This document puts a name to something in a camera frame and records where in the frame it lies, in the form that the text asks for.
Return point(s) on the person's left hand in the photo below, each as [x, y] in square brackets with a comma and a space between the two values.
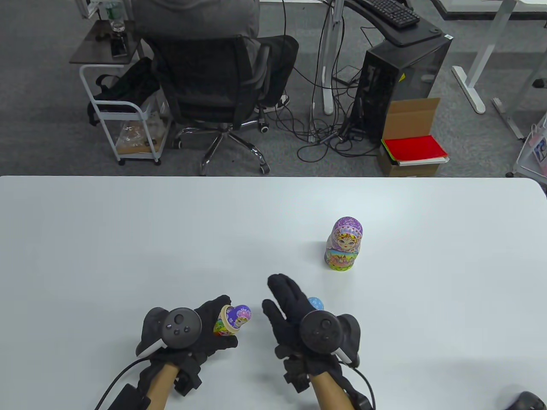
[211, 314]

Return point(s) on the person's right hand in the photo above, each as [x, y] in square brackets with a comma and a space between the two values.
[286, 307]

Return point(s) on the light blue Russian doll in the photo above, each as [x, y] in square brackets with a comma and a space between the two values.
[222, 326]

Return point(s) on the largest pink-purple Russian doll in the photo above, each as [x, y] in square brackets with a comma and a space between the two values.
[344, 243]

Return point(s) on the person's right forearm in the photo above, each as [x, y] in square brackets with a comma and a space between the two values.
[331, 395]

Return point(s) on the person's left forearm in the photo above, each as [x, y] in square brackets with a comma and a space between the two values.
[162, 386]

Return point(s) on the black left hand controller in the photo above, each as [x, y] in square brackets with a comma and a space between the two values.
[181, 328]

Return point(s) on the black hand controller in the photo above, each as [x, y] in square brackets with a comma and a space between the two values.
[320, 331]
[181, 328]

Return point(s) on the black right hand controller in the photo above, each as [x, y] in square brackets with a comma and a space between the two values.
[320, 331]

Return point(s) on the clear plastic bag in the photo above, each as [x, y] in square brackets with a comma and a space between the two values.
[136, 134]

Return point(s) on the white paper stack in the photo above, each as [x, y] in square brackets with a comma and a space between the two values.
[423, 161]

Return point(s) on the red folder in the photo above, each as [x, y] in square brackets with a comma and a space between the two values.
[414, 147]

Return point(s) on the open cardboard box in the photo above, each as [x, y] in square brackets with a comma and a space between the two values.
[410, 117]

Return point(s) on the black mesh office chair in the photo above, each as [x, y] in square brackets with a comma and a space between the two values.
[205, 81]

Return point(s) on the white rolling cart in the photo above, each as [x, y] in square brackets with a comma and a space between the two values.
[96, 104]

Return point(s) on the black backpack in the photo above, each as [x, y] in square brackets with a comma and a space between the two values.
[124, 85]

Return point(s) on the white desk leg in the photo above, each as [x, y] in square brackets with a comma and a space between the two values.
[327, 64]
[483, 55]

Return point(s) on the black computer tower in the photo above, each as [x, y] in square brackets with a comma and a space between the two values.
[397, 81]

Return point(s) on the black round object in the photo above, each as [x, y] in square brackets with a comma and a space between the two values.
[527, 401]

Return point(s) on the black smartphone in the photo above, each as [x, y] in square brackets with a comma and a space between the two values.
[119, 48]

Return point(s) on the brown side table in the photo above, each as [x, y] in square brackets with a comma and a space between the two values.
[92, 49]

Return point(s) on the grey desk leg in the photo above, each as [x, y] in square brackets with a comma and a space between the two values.
[508, 115]

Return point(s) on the black keyboard tray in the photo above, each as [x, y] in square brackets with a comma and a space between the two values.
[410, 36]

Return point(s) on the black keyboard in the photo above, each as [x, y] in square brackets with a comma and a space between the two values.
[391, 13]

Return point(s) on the clear water bottle green label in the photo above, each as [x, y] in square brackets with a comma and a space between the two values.
[114, 15]

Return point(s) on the black left wrist camera unit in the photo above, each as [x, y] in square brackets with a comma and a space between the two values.
[128, 398]

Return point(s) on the black wrist camera unit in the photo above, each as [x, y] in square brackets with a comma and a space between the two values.
[128, 398]
[361, 401]

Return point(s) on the black right wrist camera unit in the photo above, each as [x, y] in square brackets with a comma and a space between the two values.
[361, 401]

